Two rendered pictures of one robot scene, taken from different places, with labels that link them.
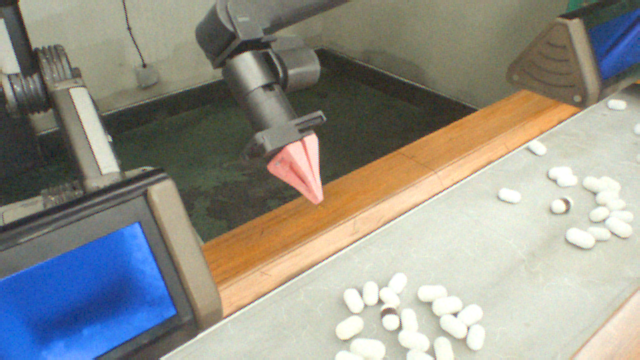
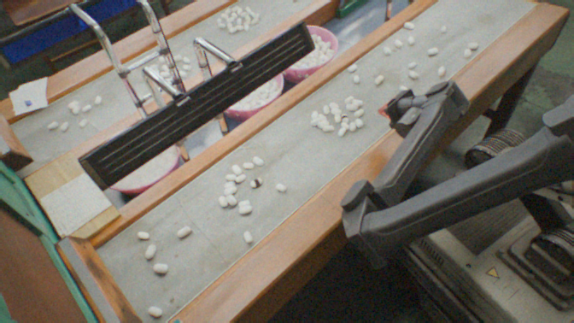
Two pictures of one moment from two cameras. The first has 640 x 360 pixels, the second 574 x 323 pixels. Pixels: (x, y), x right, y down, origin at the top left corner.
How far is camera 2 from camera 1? 1.43 m
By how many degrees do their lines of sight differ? 95
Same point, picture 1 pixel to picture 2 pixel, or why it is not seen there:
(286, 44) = (416, 115)
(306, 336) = (374, 113)
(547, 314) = (285, 129)
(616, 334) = (268, 114)
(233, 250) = not seen: hidden behind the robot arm
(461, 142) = (300, 227)
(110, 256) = not seen: outside the picture
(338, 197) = (374, 169)
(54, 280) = not seen: outside the picture
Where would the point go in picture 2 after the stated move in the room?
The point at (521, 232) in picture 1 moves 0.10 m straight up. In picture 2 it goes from (282, 167) to (278, 146)
